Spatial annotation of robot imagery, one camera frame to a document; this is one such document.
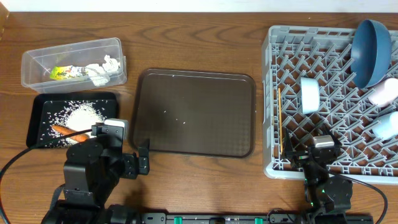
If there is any light blue rice bowl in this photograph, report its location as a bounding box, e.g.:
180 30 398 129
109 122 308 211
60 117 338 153
300 77 320 114

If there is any light blue cup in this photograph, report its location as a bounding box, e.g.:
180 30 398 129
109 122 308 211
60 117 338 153
372 111 397 140

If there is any white tissue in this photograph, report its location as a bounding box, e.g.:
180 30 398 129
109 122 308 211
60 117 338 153
85 55 120 86

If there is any pink white cup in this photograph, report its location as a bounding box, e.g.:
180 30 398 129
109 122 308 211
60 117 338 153
369 78 397 107

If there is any yellow green snack wrapper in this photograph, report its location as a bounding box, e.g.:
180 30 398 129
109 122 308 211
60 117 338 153
50 65 87 80

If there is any large blue plate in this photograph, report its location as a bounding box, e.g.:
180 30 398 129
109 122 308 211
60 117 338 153
351 19 392 88

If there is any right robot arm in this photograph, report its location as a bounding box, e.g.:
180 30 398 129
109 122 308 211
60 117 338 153
282 128 353 223

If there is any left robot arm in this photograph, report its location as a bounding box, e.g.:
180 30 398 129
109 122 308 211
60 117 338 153
42 136 150 224

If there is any grey dishwasher rack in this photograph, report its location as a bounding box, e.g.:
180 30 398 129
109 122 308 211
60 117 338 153
262 26 397 185

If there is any clear plastic waste bin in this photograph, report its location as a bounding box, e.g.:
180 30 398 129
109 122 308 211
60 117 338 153
21 37 127 93

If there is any spilled white rice pile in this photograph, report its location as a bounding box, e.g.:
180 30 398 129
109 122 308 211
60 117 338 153
37 100 116 148

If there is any black plastic tray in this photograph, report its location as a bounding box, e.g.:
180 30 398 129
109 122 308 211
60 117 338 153
26 92 119 147

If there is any brown serving tray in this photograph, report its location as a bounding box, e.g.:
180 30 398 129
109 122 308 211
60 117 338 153
129 68 256 159

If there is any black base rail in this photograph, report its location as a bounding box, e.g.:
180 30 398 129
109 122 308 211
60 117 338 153
136 211 374 224

